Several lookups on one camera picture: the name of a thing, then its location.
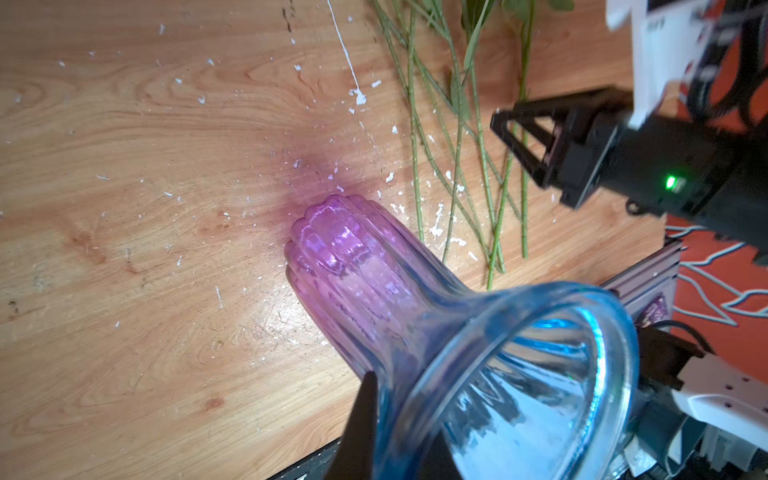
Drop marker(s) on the mixed flower bunch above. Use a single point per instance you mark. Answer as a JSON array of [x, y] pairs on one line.
[[456, 184]]

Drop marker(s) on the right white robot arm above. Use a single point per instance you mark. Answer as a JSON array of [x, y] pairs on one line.
[[728, 87]]

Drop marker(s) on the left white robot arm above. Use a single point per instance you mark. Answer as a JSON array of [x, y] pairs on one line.
[[702, 402]]

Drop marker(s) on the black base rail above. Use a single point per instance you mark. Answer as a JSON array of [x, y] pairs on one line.
[[314, 466]]

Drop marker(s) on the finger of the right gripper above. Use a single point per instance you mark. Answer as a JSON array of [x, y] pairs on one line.
[[538, 140], [606, 98]]

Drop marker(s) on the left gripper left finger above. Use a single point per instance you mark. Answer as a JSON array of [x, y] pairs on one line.
[[355, 454]]

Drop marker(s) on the purple candy bag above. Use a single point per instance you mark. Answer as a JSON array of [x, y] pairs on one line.
[[656, 311]]

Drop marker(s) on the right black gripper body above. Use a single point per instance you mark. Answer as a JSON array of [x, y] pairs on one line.
[[707, 176]]

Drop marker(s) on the purple glass vase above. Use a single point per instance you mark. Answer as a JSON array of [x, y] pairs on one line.
[[357, 270]]

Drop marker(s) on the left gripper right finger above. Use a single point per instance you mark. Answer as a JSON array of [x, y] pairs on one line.
[[438, 463]]

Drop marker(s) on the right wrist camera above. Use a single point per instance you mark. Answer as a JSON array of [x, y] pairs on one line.
[[668, 40]]

